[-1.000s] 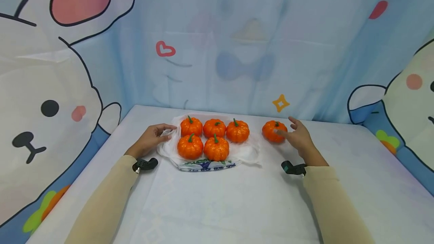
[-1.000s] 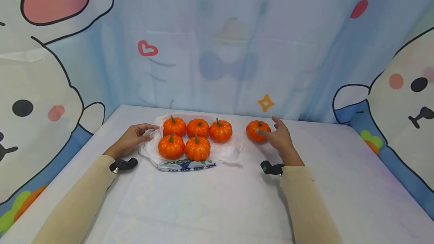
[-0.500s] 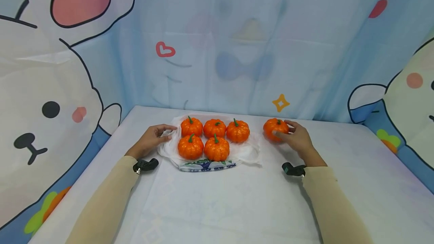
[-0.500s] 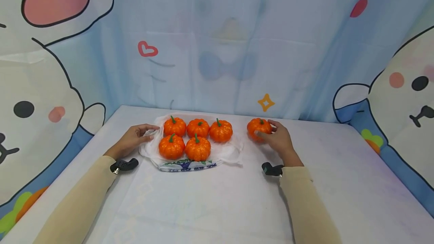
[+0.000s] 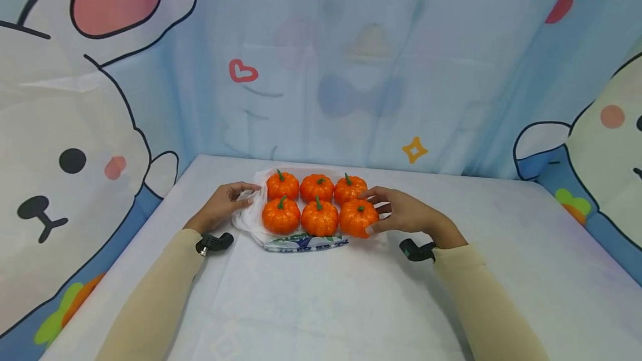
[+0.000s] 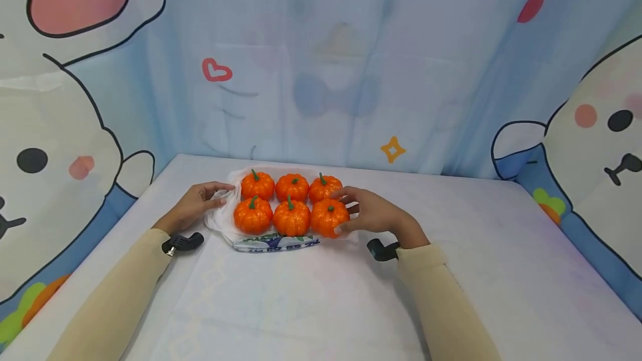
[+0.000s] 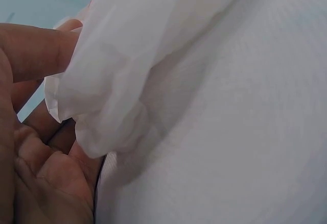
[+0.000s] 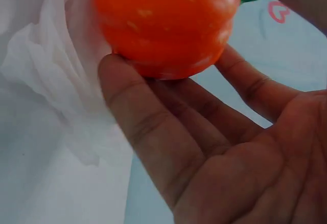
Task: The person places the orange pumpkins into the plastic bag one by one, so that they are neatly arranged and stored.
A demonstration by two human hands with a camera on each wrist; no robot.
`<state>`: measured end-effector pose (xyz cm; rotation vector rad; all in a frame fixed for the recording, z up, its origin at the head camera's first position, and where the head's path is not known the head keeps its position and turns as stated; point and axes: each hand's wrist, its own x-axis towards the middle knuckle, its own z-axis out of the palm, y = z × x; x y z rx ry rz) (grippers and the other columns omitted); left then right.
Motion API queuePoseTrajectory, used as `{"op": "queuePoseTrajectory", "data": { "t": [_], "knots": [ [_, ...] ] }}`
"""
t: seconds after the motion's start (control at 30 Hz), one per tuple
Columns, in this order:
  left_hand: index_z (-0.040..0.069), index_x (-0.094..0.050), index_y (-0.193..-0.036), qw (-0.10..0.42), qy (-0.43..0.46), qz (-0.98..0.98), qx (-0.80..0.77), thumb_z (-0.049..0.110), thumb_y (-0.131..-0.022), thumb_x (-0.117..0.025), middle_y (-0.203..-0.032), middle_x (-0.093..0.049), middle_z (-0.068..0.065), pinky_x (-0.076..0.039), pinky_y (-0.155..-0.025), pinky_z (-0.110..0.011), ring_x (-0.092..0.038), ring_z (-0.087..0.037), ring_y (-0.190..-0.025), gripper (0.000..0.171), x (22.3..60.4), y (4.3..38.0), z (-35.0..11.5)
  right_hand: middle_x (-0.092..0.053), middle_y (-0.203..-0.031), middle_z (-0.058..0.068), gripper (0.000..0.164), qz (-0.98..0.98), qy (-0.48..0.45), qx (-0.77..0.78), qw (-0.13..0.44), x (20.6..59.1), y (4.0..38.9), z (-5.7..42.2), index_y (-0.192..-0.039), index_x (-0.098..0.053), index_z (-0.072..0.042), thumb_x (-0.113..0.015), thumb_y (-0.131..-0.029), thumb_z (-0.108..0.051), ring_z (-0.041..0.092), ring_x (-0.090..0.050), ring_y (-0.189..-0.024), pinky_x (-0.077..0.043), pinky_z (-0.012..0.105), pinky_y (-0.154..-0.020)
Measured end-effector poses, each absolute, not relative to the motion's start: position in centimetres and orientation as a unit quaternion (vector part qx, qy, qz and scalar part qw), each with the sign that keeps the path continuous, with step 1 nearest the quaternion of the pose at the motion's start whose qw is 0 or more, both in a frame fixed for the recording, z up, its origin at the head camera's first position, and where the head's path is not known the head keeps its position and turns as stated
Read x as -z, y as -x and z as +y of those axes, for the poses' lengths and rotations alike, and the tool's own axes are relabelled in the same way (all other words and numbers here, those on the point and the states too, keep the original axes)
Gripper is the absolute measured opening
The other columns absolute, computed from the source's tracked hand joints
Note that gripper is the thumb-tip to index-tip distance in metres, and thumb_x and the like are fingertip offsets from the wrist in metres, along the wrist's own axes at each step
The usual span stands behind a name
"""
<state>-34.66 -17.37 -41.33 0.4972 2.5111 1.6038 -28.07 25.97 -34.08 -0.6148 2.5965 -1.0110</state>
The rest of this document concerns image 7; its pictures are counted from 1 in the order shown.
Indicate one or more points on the person's left thumb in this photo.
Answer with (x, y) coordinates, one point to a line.
(35, 50)

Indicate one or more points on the person's left fingers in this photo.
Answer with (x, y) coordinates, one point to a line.
(48, 127)

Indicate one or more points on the person's left hand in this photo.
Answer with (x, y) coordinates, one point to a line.
(38, 178)

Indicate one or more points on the white thin cloth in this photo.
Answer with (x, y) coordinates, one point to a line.
(117, 65)

